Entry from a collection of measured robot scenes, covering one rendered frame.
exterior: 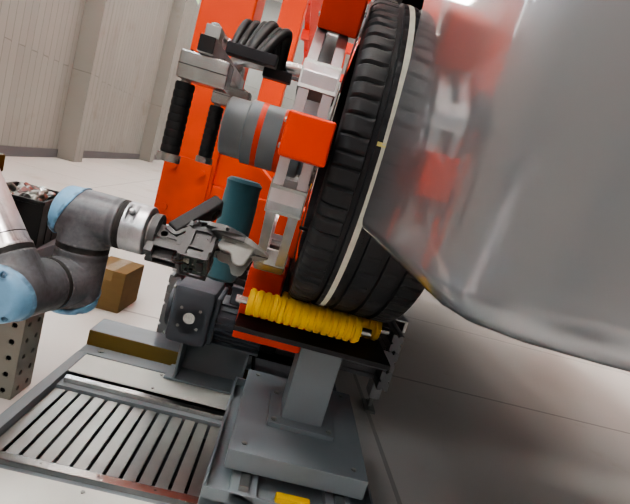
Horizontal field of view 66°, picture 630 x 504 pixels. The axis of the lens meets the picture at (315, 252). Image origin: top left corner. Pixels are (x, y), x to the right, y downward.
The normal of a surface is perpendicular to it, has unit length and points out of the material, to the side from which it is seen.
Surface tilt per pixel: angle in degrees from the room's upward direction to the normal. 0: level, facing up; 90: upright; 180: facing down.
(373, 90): 72
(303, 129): 90
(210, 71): 90
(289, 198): 90
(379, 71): 66
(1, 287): 92
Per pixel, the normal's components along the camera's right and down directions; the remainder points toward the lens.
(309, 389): 0.03, 0.17
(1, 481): 0.28, -0.95
